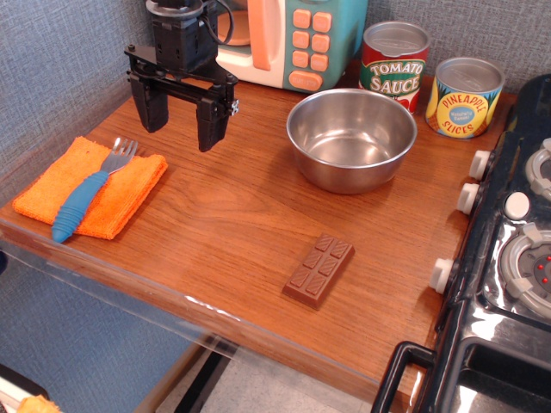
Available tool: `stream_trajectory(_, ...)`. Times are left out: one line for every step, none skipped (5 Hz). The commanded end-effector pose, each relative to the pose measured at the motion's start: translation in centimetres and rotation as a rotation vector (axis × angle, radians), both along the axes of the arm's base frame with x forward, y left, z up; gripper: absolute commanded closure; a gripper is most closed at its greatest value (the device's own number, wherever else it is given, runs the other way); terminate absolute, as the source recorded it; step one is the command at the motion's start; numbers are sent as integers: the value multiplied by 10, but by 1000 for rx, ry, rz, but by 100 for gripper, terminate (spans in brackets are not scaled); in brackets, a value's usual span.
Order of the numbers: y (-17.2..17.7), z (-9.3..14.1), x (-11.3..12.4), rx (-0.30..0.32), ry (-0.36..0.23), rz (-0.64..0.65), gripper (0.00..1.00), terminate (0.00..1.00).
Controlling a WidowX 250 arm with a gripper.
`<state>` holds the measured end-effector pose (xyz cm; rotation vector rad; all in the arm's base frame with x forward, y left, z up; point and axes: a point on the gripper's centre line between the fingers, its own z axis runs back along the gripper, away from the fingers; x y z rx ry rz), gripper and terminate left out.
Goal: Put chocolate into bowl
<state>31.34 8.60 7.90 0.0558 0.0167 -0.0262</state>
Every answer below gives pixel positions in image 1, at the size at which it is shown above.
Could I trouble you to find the silver metal pan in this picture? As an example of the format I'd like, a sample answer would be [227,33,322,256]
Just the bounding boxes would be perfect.
[286,89,418,194]

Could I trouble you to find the teal toy microwave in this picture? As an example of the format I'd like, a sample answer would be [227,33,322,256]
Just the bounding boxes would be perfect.
[217,0,368,93]

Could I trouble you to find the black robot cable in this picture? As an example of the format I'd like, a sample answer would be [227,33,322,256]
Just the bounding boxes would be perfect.
[201,0,236,46]

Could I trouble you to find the blue handled fork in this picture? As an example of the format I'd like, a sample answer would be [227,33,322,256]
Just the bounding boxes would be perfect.
[52,138,138,243]

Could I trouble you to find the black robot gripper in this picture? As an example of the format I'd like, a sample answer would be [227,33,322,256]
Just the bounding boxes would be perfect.
[125,1,238,152]

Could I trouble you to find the orange folded cloth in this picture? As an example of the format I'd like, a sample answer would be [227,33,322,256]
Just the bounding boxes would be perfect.
[12,137,168,243]

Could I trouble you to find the black toy stove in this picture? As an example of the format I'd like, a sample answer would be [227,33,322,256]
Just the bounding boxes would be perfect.
[372,75,550,412]

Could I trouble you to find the brown chocolate bar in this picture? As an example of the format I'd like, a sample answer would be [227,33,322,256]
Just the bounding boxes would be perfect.
[282,234,356,310]

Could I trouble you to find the white stove knob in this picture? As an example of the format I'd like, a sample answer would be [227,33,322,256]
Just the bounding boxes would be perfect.
[456,183,480,215]
[469,151,492,181]
[429,258,454,294]

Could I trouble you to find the tomato sauce can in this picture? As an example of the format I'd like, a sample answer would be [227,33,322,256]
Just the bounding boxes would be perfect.
[359,21,430,114]

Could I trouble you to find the pineapple slices can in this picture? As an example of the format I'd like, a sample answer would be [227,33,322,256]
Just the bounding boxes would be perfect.
[425,57,505,139]

